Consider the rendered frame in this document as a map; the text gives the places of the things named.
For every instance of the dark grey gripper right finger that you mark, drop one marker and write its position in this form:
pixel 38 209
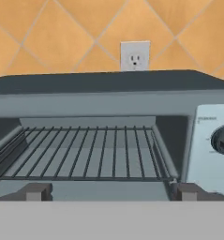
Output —
pixel 189 190

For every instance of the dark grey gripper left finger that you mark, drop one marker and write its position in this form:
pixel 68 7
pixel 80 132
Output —
pixel 35 190

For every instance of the black toaster oven timer knob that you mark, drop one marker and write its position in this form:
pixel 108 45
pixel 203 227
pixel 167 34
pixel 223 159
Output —
pixel 222 140

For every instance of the grey toaster oven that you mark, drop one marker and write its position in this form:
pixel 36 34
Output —
pixel 94 90

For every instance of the white wall power outlet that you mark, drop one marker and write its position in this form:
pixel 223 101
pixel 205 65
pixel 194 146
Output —
pixel 135 55

